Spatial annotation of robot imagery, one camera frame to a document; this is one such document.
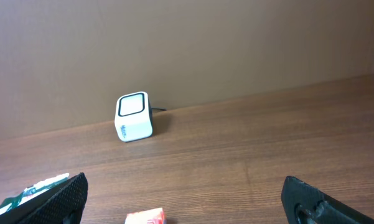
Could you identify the white barcode scanner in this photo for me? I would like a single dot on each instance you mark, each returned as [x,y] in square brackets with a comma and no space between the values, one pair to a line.
[133,117]

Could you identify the green 3M glove packet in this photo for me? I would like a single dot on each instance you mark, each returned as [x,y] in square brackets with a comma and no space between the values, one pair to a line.
[31,192]

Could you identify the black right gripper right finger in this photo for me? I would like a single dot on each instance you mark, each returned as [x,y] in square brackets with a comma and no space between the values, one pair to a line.
[304,203]

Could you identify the red sachet packet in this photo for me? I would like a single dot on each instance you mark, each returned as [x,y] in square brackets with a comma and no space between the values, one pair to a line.
[153,216]

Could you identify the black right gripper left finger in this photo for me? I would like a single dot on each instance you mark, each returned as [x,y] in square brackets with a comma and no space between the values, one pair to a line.
[62,204]

